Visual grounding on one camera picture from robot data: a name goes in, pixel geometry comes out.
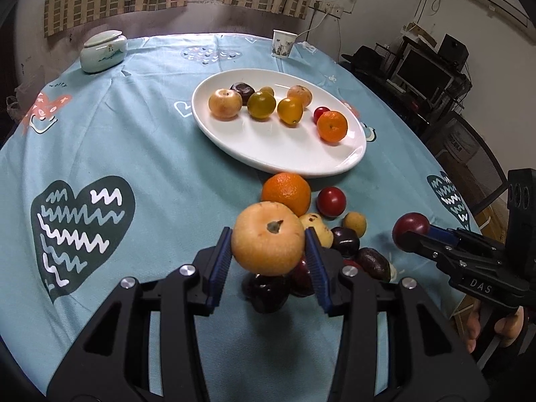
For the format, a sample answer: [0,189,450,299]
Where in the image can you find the tan round pear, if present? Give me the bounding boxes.
[231,201,305,276]

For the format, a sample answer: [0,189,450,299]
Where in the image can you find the person's right hand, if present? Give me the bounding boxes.
[465,299,524,353]

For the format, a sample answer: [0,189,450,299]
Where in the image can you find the wall power strip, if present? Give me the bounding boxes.
[309,0,344,19]

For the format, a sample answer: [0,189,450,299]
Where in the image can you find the orange yellow tomato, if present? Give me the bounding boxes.
[277,97,304,126]

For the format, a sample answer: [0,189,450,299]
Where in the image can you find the dark red plum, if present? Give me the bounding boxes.
[287,258,314,298]

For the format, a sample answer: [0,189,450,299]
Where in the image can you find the small red cherry tomato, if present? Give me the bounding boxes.
[314,106,331,124]

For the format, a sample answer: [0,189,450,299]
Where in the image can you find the black mesh chair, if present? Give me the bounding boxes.
[429,114,508,215]

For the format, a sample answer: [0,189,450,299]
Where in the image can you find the orange mandarin on plate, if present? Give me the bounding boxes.
[316,111,348,143]

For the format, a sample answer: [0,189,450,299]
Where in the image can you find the white paper cup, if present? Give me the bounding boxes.
[272,29,298,58]

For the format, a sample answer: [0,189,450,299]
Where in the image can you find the light blue printed tablecloth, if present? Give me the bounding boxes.
[1,33,462,392]

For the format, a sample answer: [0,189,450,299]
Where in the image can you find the white power cable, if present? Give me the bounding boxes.
[294,7,332,44]

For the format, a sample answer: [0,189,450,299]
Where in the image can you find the large orange mandarin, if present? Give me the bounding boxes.
[261,173,312,217]

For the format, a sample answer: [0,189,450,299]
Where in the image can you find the computer monitor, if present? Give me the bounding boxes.
[393,46,453,103]

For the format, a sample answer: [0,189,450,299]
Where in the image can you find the round tan longan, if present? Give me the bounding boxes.
[342,211,367,238]

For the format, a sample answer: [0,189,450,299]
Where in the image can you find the white oval plate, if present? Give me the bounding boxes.
[191,68,367,178]

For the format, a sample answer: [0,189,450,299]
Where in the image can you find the pale yellow spotted fruit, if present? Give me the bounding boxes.
[299,212,334,248]

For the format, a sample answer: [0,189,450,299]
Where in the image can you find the white ceramic lidded jar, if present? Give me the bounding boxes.
[80,30,127,74]

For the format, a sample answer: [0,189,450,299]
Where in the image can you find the striped orange pepino melon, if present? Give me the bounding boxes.
[286,84,313,108]

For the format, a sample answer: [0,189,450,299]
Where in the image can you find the small tan longan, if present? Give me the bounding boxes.
[260,86,274,96]

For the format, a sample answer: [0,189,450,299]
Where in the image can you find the dark purple plum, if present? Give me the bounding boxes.
[242,273,289,314]

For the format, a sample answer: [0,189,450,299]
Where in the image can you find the yellow green tomato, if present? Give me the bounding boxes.
[247,92,276,121]

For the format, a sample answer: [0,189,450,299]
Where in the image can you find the dark cherry plum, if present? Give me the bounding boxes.
[331,227,361,259]

